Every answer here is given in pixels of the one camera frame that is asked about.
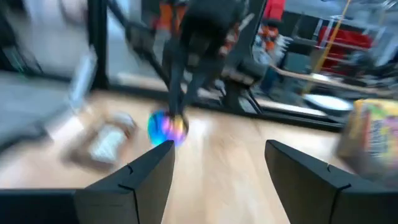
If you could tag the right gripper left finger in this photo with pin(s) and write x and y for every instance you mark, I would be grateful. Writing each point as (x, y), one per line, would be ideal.
(140, 193)

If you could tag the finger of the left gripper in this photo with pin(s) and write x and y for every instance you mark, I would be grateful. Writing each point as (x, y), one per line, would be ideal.
(177, 81)
(194, 85)

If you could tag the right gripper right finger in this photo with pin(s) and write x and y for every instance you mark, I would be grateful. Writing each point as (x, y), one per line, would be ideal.
(317, 199)

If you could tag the rainbow iridescent metal spoon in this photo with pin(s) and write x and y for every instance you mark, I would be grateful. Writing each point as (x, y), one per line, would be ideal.
(164, 129)

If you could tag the green and pink ramen packet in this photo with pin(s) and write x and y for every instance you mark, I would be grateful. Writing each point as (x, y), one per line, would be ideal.
(376, 140)

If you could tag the yellow Maruchan ramen packet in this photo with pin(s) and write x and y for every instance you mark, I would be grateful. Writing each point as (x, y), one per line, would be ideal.
(373, 104)

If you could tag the brown food packet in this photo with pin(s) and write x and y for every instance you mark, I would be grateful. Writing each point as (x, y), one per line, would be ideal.
(105, 146)

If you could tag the black shelf with orange parts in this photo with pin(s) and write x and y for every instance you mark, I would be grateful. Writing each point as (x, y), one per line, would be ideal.
(168, 15)

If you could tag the translucent grey plastic bin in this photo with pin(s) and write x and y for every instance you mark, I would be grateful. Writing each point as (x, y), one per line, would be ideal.
(345, 155)

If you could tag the red storage bin shelf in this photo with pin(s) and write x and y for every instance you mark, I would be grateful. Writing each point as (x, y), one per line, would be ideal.
(345, 46)

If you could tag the black aluminium table frame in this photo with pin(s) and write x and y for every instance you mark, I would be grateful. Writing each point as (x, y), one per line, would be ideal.
(98, 46)

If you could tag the silver aluminium bracket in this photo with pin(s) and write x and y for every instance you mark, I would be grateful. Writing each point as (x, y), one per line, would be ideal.
(82, 81)

